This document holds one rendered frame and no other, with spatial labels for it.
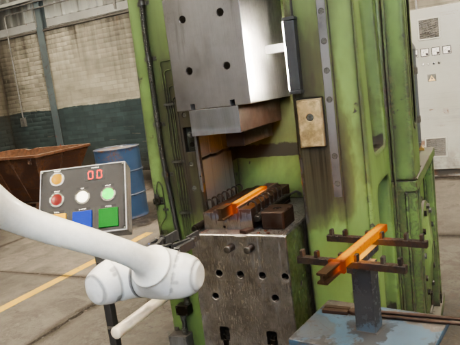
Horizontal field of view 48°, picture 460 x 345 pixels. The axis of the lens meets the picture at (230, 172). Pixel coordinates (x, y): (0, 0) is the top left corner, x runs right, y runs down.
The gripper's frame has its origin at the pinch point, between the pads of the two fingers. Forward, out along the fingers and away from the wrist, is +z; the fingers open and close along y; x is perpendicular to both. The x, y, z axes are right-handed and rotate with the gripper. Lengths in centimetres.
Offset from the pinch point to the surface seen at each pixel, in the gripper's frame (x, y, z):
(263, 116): 31, 7, 58
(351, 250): -6, 49, 8
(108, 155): -18, -324, 363
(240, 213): -2.1, 3.2, 35.0
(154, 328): -100, -109, 120
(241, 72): 48, 10, 35
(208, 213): -2.2, -10.1, 35.0
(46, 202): 9, -68, 13
